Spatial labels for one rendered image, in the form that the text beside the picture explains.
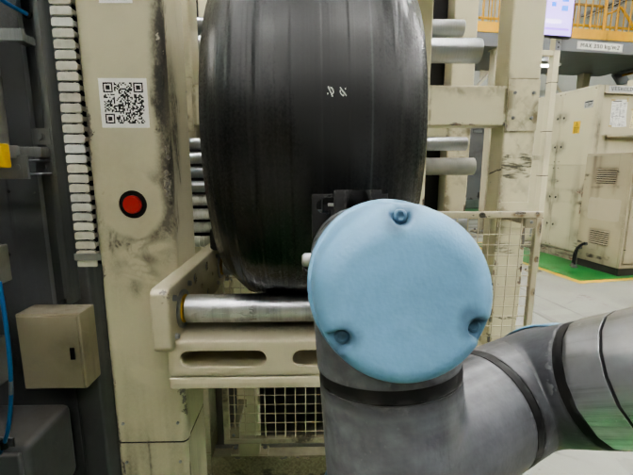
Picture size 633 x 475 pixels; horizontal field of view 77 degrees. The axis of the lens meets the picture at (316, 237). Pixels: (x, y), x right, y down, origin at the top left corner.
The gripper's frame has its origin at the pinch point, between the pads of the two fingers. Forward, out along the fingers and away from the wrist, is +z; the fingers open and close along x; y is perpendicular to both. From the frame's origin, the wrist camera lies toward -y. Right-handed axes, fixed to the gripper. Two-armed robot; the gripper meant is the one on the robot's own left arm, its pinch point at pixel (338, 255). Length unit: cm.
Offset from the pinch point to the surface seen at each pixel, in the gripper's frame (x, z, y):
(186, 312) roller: 22.5, 10.3, -9.6
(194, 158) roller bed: 33, 54, 20
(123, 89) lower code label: 32.7, 13.7, 25.0
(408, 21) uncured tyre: -8.2, -1.6, 28.4
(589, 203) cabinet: -306, 383, 18
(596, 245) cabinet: -309, 373, -29
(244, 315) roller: 13.8, 10.4, -10.2
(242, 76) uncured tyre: 11.2, -4.7, 20.7
